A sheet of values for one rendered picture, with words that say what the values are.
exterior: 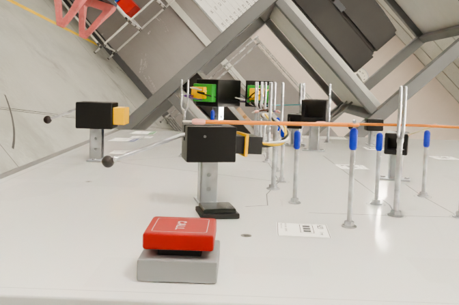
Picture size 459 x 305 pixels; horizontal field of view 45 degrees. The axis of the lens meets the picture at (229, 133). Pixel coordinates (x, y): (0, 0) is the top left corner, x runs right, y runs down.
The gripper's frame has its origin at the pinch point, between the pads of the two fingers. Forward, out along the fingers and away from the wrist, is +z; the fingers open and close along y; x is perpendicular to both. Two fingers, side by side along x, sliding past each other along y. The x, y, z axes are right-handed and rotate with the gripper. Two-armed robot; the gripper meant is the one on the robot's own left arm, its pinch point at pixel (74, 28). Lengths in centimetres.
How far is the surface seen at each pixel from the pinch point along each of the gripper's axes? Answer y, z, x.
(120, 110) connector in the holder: -1.7, 10.6, -13.1
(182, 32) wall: 725, -96, 170
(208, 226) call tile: -51, 14, -38
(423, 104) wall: 725, -108, -194
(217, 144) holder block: -29.9, 9.2, -34.0
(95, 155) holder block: -0.3, 19.2, -11.2
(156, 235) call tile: -54, 15, -35
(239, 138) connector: -28.5, 7.8, -36.0
